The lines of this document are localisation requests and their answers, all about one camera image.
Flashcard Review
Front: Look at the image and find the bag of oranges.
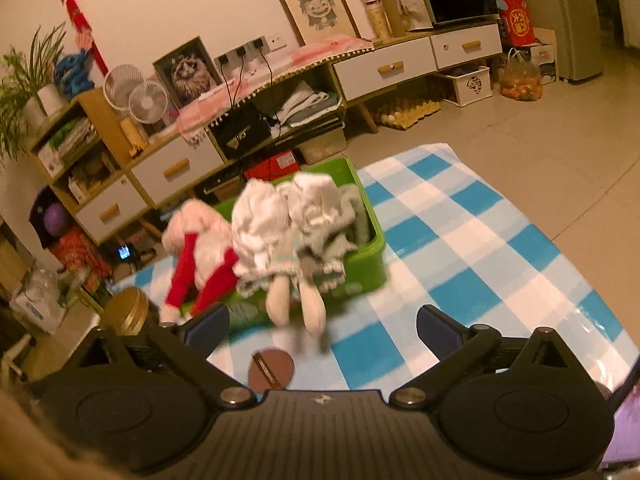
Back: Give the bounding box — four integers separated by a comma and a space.
499, 48, 544, 102

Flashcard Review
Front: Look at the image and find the framed raccoon picture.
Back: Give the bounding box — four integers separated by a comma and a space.
153, 37, 221, 110

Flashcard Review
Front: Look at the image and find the purple ball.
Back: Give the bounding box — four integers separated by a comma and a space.
43, 203, 73, 237

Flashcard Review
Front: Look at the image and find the pink santa plush toy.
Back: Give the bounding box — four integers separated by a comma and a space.
160, 198, 239, 323

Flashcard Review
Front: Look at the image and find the smartphone on stand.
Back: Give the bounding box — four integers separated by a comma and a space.
600, 360, 640, 470

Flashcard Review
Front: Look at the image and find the rag doll blue dress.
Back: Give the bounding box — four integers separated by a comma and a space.
236, 228, 358, 335

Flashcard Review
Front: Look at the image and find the blue white checkered tablecloth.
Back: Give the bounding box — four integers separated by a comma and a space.
112, 142, 640, 401

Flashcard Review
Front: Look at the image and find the white cloth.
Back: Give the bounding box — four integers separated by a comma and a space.
231, 171, 341, 281

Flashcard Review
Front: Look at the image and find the white desk fan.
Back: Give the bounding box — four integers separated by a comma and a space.
102, 64, 144, 112
128, 80, 169, 125

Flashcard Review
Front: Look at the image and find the green plastic bin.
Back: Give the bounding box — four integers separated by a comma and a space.
213, 158, 386, 334

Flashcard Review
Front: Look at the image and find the potted green plant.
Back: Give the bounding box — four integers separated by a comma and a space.
1, 23, 66, 160

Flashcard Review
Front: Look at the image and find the framed cartoon girl picture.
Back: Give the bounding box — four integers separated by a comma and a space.
279, 0, 361, 46

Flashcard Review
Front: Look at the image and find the egg tray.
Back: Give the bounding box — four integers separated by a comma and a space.
372, 98, 440, 131

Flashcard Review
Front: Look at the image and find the grey refrigerator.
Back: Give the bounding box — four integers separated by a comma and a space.
535, 0, 603, 82

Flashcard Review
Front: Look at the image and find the wooden shelf cabinet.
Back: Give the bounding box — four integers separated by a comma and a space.
30, 88, 146, 245

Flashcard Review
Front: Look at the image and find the blue plush toy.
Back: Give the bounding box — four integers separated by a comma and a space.
54, 50, 94, 100

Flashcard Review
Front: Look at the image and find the pink table runner cloth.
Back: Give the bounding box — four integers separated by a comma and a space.
175, 35, 374, 146

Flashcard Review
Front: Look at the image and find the brown powder puff far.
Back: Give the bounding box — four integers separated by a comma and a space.
247, 348, 295, 393

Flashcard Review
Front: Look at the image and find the red gift bag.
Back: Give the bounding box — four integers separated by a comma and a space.
496, 0, 536, 48

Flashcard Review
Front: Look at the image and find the white drawer tv cabinet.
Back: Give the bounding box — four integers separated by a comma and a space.
74, 19, 504, 246

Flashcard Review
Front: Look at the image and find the grey towel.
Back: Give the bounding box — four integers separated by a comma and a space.
326, 184, 371, 258

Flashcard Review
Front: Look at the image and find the glass jar gold lid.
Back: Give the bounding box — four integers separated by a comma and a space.
100, 286, 150, 336

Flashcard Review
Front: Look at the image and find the white storage box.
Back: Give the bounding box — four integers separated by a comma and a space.
433, 65, 492, 107

